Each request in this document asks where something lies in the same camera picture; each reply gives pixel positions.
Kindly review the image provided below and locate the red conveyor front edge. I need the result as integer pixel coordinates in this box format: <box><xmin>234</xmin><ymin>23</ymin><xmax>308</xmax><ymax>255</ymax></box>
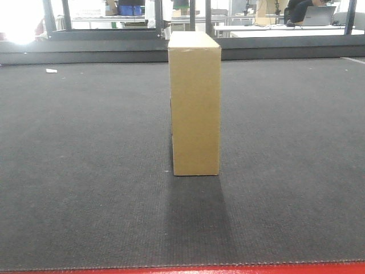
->
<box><xmin>14</xmin><ymin>262</ymin><xmax>364</xmax><ymax>274</ymax></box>

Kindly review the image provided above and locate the black metal frame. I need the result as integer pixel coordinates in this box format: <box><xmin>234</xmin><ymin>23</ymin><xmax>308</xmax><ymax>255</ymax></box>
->
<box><xmin>42</xmin><ymin>0</ymin><xmax>365</xmax><ymax>65</ymax></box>

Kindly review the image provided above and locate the seated person in black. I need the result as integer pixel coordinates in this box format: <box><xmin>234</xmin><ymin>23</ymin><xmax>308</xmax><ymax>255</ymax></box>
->
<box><xmin>286</xmin><ymin>0</ymin><xmax>329</xmax><ymax>26</ymax></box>

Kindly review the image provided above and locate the blue storage crate background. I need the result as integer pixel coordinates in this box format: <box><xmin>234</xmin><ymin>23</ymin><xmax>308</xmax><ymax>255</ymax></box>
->
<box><xmin>118</xmin><ymin>5</ymin><xmax>142</xmax><ymax>16</ymax></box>

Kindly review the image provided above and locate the white long table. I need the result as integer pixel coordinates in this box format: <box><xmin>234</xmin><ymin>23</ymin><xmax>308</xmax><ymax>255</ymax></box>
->
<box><xmin>213</xmin><ymin>24</ymin><xmax>365</xmax><ymax>38</ymax></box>

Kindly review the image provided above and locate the brown cardboard box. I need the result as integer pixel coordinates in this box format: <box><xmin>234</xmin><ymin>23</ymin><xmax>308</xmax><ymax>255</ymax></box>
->
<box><xmin>168</xmin><ymin>31</ymin><xmax>221</xmax><ymax>176</ymax></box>

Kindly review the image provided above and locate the black conveyor belt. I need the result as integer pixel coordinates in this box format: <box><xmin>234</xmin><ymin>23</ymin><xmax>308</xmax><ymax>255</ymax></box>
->
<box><xmin>1</xmin><ymin>58</ymin><xmax>364</xmax><ymax>272</ymax></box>

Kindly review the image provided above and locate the silver laptop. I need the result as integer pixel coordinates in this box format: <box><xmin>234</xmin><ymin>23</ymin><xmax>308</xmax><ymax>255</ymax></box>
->
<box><xmin>302</xmin><ymin>6</ymin><xmax>336</xmax><ymax>26</ymax></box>

